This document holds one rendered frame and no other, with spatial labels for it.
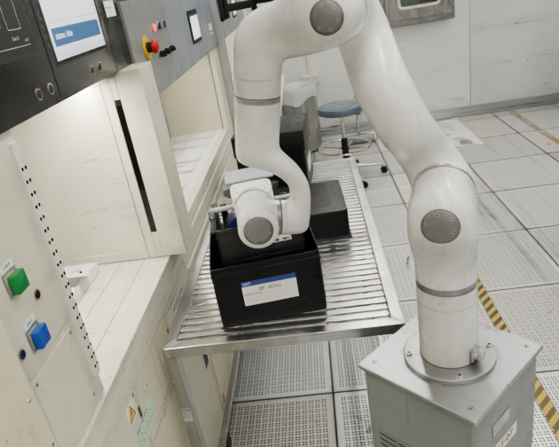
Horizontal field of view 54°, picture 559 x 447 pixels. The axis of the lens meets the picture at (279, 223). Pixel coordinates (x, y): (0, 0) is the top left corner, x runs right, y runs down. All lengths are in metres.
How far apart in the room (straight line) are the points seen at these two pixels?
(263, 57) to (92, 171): 0.72
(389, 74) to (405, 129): 0.10
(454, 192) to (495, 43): 4.90
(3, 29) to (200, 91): 2.00
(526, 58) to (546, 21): 0.35
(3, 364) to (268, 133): 0.59
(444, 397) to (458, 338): 0.12
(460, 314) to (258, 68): 0.60
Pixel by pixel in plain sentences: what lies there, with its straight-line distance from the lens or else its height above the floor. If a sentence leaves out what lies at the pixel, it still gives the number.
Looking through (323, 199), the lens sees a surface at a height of 0.86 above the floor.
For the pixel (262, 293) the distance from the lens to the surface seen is 1.38.
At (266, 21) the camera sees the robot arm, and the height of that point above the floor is 1.48.
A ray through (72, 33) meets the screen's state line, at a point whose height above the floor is 1.51.
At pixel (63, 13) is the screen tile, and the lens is 1.25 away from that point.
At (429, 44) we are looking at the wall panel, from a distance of 5.66.
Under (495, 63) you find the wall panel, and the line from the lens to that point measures 5.86.
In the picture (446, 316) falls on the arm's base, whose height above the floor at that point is 0.90.
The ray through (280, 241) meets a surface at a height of 0.96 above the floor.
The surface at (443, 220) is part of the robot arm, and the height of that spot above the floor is 1.14.
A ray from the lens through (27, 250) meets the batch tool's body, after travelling 0.95.
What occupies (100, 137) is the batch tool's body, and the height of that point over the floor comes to 1.24.
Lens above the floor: 1.55
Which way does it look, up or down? 24 degrees down
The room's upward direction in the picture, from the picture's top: 10 degrees counter-clockwise
